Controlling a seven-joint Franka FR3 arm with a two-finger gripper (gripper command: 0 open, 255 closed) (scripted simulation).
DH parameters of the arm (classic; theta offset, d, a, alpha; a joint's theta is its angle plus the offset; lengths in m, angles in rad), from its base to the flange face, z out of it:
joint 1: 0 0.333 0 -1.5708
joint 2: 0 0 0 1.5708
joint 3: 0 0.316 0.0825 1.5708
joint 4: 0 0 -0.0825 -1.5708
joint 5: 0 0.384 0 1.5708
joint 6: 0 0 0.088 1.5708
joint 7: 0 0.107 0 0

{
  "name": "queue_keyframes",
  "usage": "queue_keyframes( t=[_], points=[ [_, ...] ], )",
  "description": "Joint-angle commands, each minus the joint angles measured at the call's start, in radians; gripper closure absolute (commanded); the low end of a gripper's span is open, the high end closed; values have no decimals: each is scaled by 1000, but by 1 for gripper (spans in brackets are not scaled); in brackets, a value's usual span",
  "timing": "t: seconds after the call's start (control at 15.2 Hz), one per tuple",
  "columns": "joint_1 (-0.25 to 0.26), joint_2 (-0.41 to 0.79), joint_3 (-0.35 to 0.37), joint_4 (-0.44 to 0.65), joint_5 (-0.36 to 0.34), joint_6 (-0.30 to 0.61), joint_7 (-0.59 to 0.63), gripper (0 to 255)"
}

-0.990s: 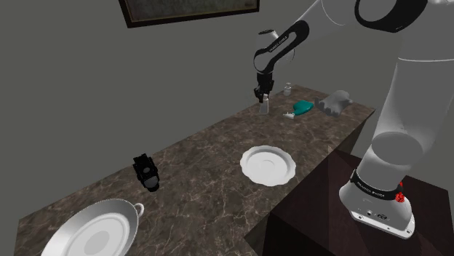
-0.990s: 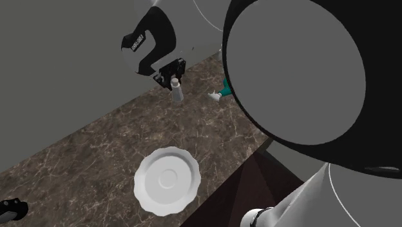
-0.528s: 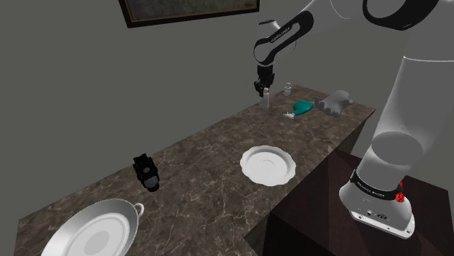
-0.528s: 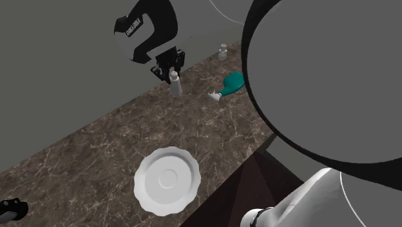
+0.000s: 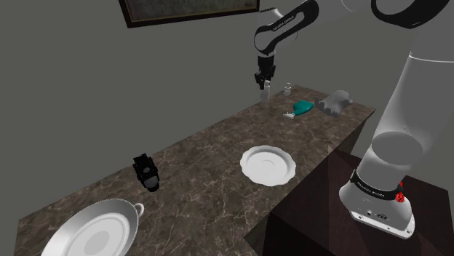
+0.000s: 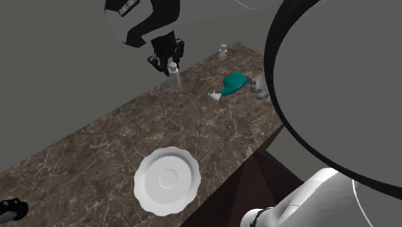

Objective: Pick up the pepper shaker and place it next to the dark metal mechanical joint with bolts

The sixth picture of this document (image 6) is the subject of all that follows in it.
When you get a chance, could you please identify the white scalloped plate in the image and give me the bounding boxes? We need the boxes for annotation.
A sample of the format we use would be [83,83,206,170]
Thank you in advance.
[133,146,202,217]

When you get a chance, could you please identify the clear tall shaker bottle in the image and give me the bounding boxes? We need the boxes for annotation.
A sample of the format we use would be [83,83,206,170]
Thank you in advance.
[167,61,182,90]

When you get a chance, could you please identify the black rounded device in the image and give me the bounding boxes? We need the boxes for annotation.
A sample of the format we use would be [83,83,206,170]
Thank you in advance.
[0,197,30,222]

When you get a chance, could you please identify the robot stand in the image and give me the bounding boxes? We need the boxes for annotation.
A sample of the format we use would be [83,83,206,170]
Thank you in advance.
[180,150,305,227]

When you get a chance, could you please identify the teal spray bottle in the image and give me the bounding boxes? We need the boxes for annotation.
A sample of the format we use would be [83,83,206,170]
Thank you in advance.
[207,71,249,103]

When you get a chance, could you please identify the grey lumpy figure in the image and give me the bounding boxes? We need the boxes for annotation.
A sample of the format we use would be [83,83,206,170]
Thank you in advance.
[247,72,273,105]

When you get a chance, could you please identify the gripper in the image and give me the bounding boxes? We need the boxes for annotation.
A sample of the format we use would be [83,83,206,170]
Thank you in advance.
[147,30,185,77]

